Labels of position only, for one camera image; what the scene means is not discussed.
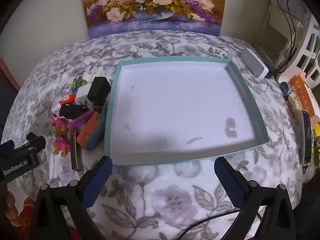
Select beige round object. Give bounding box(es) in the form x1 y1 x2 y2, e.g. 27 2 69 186
289 96 303 118

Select person's left hand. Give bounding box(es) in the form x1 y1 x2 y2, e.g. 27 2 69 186
5 191 20 227

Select blue-grey case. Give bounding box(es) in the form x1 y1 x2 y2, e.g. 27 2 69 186
85 115 107 152

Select flower painting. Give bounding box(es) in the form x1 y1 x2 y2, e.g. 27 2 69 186
79 0 227 38

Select orange case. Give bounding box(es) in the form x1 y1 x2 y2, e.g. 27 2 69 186
76 111 100 148

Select purple lighter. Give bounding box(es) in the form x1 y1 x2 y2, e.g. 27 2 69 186
66 106 103 130

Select smartphone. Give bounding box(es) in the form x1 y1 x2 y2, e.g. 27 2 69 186
300 110 313 165

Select black charger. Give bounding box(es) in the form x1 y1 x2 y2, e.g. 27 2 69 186
87 76 112 107

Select brass harmonica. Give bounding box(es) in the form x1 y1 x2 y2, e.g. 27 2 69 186
69 129 84 172

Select red patterned cloth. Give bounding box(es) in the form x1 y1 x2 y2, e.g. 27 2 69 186
0 195 75 240

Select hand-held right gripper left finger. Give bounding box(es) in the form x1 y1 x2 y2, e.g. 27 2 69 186
30 156 113 240

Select teal white tray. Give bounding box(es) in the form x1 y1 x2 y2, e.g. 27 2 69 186
104 56 269 167

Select black cable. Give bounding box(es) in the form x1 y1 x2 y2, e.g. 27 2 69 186
175 209 265 240
272 0 310 73

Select colourful plastic block toy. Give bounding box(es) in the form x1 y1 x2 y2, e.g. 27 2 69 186
70 75 87 93

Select white rectangular box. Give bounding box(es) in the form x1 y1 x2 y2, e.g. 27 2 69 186
240 48 269 79

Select brown wooden frame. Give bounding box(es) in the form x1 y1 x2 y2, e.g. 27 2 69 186
0 57 22 140

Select orange white toy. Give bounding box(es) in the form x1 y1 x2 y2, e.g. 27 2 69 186
51 93 76 117

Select black toy car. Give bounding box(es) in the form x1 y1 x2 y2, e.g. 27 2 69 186
59 104 89 120

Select white stool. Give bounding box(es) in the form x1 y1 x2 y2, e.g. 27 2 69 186
255 4 300 68

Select orange packet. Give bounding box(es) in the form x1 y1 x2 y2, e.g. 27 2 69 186
290 75 318 120

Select white plastic basket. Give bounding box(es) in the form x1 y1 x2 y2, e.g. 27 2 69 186
280 12 320 90

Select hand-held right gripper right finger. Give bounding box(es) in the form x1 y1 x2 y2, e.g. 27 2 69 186
214 156 297 240

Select cream plastic holder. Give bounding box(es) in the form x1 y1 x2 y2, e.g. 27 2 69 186
82 66 105 83

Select white charger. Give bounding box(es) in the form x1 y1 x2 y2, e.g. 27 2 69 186
74 85 94 105

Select pink puppy toy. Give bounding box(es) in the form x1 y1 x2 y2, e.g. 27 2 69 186
52 119 72 158

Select blue wrist watch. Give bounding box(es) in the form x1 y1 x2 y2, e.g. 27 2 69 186
279 81 297 98

